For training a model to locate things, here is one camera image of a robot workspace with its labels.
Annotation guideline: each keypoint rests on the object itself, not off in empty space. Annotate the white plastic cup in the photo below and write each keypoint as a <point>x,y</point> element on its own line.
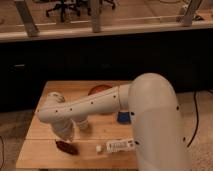
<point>83,124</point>

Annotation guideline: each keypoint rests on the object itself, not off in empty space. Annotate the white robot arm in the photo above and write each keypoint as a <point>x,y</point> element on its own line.
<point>156,120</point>

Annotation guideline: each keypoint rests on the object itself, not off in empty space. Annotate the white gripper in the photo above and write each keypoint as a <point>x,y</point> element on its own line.
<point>64,130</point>

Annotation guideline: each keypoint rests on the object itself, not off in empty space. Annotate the black cabinet front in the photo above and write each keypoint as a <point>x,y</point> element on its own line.
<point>185,58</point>

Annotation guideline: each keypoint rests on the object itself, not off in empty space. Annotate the black office chair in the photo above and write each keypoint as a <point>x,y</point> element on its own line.
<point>63,6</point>

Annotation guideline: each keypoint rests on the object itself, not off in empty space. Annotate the white tube with label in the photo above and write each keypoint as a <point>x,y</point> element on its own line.
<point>113,146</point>

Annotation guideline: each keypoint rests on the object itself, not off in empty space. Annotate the blue sponge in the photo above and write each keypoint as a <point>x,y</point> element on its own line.
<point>123,118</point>

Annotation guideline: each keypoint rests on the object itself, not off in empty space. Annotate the orange bowl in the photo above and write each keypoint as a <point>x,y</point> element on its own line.
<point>99,88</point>

